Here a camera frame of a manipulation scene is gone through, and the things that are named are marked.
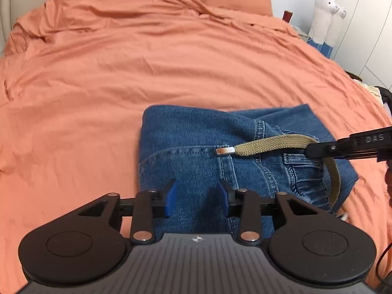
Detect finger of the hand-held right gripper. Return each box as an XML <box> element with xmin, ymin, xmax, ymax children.
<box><xmin>306</xmin><ymin>139</ymin><xmax>380</xmax><ymax>161</ymax></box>

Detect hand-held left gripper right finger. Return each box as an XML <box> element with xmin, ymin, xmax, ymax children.
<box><xmin>216</xmin><ymin>179</ymin><xmax>319</xmax><ymax>243</ymax></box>

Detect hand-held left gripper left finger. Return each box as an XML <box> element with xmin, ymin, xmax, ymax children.
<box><xmin>73</xmin><ymin>178</ymin><xmax>178</xmax><ymax>244</ymax></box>

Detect khaki woven belt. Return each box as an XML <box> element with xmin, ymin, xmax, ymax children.
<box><xmin>216</xmin><ymin>134</ymin><xmax>342</xmax><ymax>209</ymax></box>

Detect blue denim pants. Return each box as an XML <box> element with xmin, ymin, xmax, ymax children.
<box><xmin>138</xmin><ymin>104</ymin><xmax>359</xmax><ymax>237</ymax></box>

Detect black curved object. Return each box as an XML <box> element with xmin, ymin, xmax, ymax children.
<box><xmin>375</xmin><ymin>85</ymin><xmax>392</xmax><ymax>111</ymax></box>

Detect pile of cream clothes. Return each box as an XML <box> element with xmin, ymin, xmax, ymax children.
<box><xmin>352</xmin><ymin>78</ymin><xmax>382</xmax><ymax>99</ymax></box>

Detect white alpaca plush toy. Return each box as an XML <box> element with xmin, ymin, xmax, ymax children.
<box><xmin>309</xmin><ymin>0</ymin><xmax>339</xmax><ymax>47</ymax></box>
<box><xmin>324</xmin><ymin>6</ymin><xmax>348</xmax><ymax>59</ymax></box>

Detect white wardrobe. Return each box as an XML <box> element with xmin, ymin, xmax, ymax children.
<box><xmin>331</xmin><ymin>0</ymin><xmax>392</xmax><ymax>90</ymax></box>

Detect beige nightstand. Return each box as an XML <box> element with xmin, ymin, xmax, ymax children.
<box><xmin>291</xmin><ymin>24</ymin><xmax>310</xmax><ymax>41</ymax></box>

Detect orange duvet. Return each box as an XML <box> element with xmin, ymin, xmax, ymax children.
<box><xmin>0</xmin><ymin>0</ymin><xmax>392</xmax><ymax>286</ymax></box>

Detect black cable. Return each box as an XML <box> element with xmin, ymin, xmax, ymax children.
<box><xmin>376</xmin><ymin>245</ymin><xmax>392</xmax><ymax>294</ymax></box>

